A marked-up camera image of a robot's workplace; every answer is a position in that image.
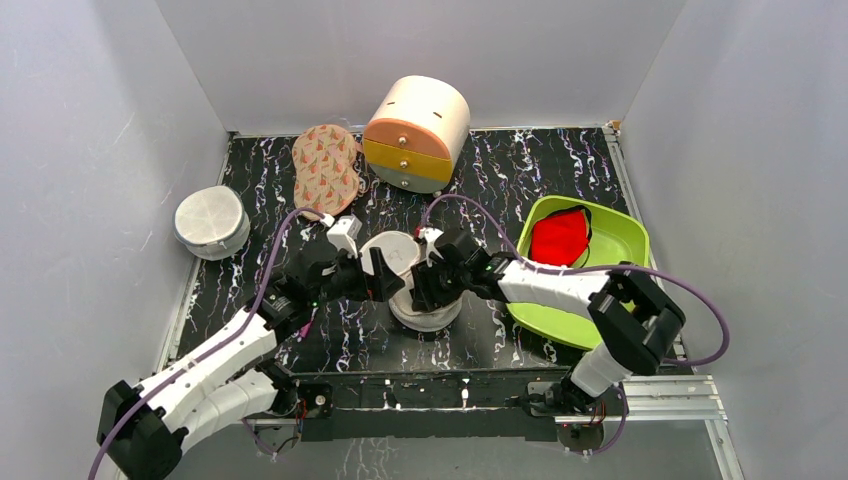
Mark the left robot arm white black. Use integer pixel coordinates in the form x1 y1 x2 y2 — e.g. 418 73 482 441
89 243 409 479

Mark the peach patterned fabric pouch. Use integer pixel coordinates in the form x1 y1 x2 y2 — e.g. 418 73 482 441
292 124 360 216

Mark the red bra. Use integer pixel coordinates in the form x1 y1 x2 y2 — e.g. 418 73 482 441
527 205 593 268

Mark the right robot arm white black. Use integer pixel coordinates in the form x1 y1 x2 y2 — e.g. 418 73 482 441
411 228 685 414

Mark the round drawer cabinet orange yellow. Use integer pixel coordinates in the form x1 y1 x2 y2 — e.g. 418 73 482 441
363 75 470 194

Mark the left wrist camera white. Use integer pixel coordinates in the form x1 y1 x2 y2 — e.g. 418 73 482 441
326 215 362 257

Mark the aluminium frame rail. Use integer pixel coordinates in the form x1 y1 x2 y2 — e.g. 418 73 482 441
556 374 729 425

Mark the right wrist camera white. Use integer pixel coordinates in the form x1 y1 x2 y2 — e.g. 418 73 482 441
414 227 443 265

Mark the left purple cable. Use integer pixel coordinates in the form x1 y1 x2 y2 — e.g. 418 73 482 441
87 207 333 480

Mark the white mesh laundry bag grey trim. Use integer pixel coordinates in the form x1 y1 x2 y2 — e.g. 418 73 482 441
173 185 251 261

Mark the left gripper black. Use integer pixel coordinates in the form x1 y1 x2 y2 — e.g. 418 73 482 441
311 247 404 308

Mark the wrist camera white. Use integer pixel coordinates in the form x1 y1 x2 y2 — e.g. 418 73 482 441
414 227 443 265
326 215 362 257

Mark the white mesh laundry bag beige zipper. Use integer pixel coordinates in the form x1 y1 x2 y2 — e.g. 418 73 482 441
359 228 465 334

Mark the pink white marker pen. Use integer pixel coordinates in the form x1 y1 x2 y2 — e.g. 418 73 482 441
299 322 313 340

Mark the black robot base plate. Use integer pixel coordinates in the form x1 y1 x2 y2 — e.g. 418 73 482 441
293 368 573 442

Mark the green plastic basin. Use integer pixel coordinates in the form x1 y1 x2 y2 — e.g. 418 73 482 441
507 195 650 350

